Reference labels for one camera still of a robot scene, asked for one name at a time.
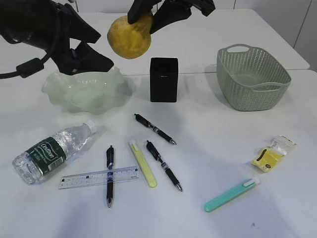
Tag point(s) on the transparent plastic ruler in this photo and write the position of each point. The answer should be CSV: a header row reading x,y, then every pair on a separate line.
x,y
98,178

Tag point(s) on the green plastic woven basket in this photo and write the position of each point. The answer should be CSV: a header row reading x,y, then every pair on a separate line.
x,y
250,78

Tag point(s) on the green glass wavy plate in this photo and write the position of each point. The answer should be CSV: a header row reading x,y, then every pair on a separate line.
x,y
92,92

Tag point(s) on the yellow pear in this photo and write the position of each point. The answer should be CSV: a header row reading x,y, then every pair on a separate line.
x,y
130,41

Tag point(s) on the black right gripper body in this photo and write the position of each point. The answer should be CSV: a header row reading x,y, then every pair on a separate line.
x,y
198,5

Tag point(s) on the black pen on ruler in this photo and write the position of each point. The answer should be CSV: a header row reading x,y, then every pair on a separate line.
x,y
110,162

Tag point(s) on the black pen middle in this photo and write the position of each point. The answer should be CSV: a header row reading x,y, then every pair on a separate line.
x,y
157,156

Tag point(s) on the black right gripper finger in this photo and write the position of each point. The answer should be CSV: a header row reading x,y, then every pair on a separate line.
x,y
138,8
161,21

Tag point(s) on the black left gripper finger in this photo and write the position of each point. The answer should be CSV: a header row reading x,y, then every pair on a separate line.
x,y
81,59
80,30

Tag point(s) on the crumpled yellow white wrapper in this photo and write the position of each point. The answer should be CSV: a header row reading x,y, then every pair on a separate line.
x,y
268,157

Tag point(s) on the teal utility knife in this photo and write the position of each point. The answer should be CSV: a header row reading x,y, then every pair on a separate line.
x,y
231,194

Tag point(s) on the yellow utility knife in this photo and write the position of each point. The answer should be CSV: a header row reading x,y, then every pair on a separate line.
x,y
144,166

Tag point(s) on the black pen upper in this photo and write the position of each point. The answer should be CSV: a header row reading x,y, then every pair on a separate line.
x,y
155,129

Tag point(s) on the black square pen holder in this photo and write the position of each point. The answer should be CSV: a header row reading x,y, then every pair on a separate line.
x,y
163,80

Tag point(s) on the clear plastic water bottle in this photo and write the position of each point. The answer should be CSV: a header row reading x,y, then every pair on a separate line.
x,y
48,154

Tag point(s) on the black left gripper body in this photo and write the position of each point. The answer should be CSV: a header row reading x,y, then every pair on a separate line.
x,y
34,22

